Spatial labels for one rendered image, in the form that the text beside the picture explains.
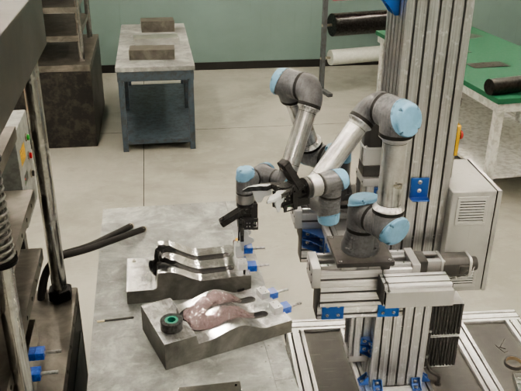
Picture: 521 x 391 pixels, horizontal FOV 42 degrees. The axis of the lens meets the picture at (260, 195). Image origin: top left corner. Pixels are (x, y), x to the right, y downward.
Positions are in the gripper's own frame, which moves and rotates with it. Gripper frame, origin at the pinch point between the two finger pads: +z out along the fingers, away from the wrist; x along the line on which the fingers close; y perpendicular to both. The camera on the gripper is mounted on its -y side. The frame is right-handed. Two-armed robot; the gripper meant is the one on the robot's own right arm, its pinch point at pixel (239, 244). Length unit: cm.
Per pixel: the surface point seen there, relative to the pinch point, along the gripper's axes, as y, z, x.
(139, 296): -43.1, 10.2, -17.8
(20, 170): -85, -38, 3
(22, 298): -81, -11, -44
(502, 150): 259, 68, 245
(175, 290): -28.6, 8.6, -17.8
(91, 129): -88, 78, 371
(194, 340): -24, 4, -57
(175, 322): -30, -1, -53
